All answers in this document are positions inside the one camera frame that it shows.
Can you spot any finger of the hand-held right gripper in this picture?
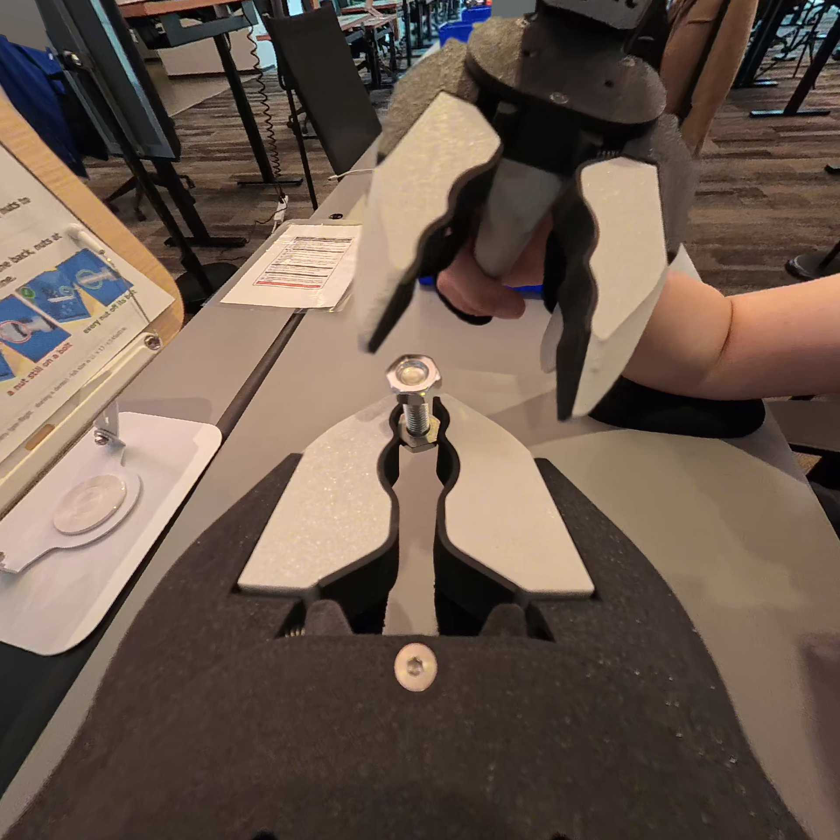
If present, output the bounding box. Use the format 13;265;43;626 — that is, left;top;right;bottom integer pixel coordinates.
356;91;505;355
539;155;672;422

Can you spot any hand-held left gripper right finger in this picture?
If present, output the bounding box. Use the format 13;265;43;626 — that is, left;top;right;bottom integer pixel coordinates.
433;394;598;608

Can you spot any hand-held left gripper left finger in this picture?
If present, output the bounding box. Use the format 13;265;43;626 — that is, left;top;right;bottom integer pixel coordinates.
236;394;403;601

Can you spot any blue plastic bin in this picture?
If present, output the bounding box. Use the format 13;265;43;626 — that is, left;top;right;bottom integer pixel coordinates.
417;274;546;294

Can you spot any silver hex bolt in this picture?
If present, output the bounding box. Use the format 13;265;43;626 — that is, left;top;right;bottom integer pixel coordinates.
385;353;443;435

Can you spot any person's right forearm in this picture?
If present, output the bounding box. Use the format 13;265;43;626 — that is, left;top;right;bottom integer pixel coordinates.
620;268;840;403

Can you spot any person's right hand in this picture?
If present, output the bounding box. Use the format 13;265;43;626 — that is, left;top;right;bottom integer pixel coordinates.
436;222;556;322

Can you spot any blue plastic crate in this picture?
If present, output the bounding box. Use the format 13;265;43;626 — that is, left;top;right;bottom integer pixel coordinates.
438;7;490;50

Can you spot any black office chair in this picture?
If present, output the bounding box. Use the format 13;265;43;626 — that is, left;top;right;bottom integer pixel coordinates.
262;7;383;211

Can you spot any laminated paper sheet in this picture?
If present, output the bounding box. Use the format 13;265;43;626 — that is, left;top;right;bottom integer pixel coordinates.
220;223;363;314

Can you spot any white board stand base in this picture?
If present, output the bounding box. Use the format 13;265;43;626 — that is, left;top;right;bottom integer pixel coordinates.
0;400;223;657

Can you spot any black wrist rest pad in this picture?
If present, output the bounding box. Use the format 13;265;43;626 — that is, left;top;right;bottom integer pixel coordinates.
587;377;767;441

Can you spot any wooden top desk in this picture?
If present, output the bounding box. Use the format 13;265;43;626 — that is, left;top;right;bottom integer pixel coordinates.
118;0;304;189

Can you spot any black display floor stand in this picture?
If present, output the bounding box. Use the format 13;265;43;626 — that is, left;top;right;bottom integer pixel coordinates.
33;0;240;316

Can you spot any wooden instruction board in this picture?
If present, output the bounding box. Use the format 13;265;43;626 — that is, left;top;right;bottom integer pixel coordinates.
0;92;185;519

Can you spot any black coiled cable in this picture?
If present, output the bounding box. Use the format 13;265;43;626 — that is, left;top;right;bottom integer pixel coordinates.
246;29;290;198

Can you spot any black desk frame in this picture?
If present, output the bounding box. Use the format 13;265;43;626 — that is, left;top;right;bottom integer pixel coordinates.
731;0;840;119

